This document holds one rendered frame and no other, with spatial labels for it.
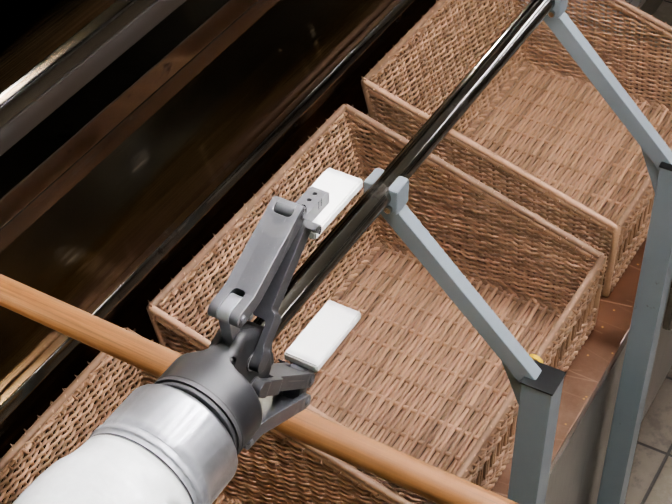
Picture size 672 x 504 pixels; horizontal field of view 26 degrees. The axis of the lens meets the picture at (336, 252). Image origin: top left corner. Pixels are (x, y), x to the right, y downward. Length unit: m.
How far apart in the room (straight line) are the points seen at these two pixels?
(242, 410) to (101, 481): 0.12
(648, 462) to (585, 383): 0.71
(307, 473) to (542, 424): 0.35
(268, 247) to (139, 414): 0.15
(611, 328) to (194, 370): 1.48
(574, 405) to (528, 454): 0.42
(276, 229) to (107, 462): 0.20
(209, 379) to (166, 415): 0.05
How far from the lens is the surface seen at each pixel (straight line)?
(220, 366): 0.98
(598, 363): 2.33
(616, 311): 2.42
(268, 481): 2.03
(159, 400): 0.96
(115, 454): 0.93
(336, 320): 1.15
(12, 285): 1.54
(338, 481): 1.95
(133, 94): 1.86
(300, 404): 1.13
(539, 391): 1.77
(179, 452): 0.94
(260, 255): 0.99
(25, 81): 1.43
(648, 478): 2.96
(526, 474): 1.89
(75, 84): 1.48
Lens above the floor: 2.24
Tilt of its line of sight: 42 degrees down
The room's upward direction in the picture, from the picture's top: straight up
